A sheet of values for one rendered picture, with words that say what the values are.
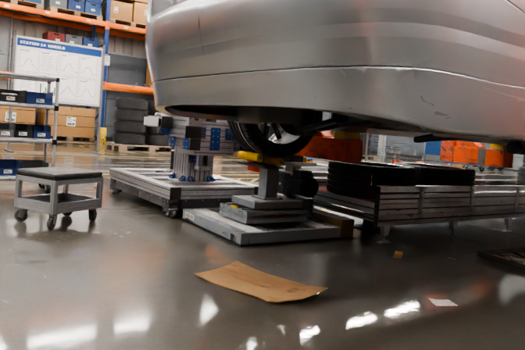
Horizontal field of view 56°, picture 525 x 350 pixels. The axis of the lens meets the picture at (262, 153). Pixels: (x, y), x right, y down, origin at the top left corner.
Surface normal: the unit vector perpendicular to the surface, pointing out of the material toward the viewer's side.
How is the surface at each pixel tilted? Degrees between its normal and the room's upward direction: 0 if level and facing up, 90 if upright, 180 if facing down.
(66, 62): 90
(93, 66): 90
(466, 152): 90
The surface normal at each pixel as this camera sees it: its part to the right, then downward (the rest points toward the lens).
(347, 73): -0.65, 0.26
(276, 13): -0.79, 0.11
